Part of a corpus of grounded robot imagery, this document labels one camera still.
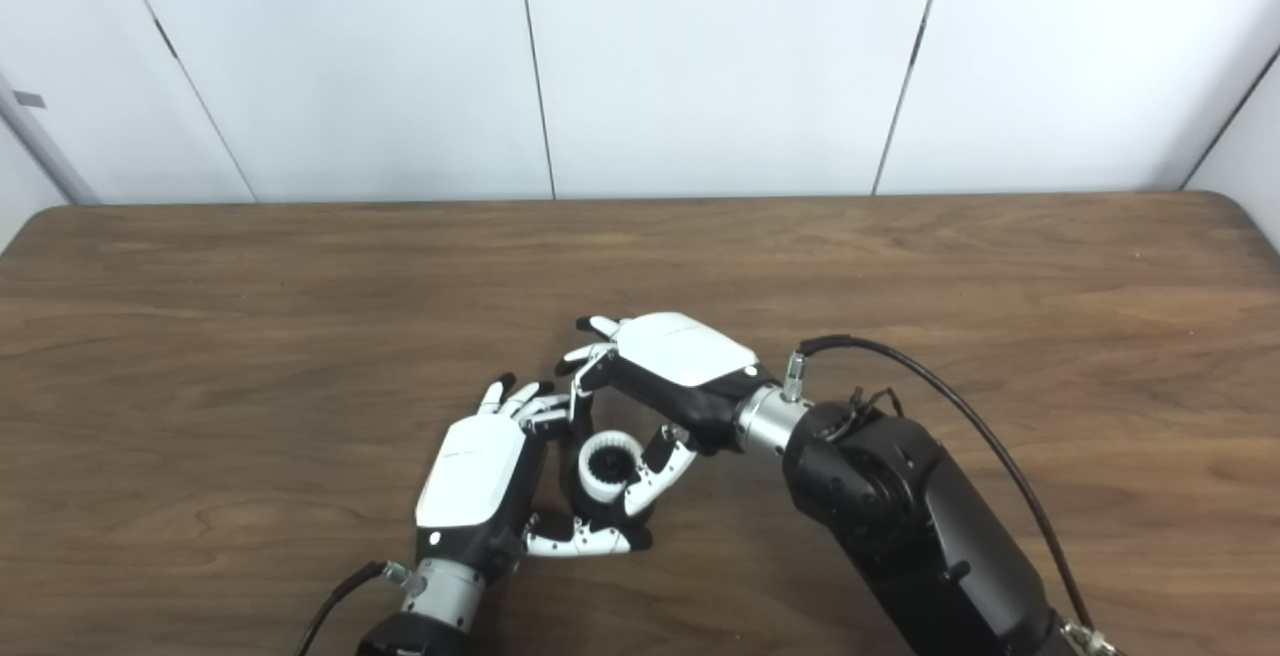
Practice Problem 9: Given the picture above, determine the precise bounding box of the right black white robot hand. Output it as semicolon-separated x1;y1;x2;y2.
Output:
555;312;781;517

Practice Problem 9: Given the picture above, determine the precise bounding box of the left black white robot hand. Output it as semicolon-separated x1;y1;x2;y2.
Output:
414;373;653;582

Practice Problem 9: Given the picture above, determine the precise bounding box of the white ring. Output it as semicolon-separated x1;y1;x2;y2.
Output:
578;432;641;505

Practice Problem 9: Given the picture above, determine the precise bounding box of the round black part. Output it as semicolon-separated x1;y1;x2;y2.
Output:
570;428;653;539

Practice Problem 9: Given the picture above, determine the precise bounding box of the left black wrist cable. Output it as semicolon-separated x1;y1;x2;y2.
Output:
298;560;426;656

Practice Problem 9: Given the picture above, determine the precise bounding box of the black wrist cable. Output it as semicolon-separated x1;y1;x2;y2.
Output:
783;335;1123;656
298;560;426;656

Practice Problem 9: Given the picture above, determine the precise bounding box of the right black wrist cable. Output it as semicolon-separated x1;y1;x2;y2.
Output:
783;335;1123;656

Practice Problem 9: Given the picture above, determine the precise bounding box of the grey wall corner strip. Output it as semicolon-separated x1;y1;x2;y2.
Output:
0;71;101;207

